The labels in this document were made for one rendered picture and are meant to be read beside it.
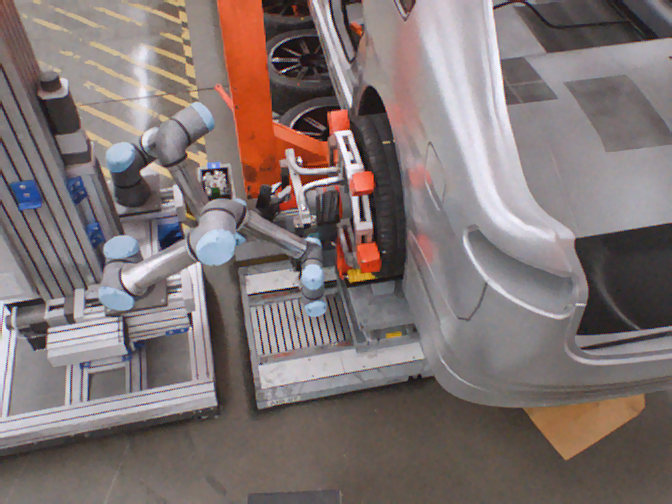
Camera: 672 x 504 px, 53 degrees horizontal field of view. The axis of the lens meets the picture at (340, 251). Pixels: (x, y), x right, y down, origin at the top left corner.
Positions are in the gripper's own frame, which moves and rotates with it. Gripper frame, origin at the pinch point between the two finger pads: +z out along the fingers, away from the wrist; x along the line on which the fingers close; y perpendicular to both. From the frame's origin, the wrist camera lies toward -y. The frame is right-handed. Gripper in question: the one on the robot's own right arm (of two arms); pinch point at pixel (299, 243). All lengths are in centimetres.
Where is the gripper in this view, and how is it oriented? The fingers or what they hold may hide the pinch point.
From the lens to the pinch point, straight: 260.8
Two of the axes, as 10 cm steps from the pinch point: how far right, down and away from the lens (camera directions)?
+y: 0.1, -6.6, -7.5
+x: -9.8, 1.6, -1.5
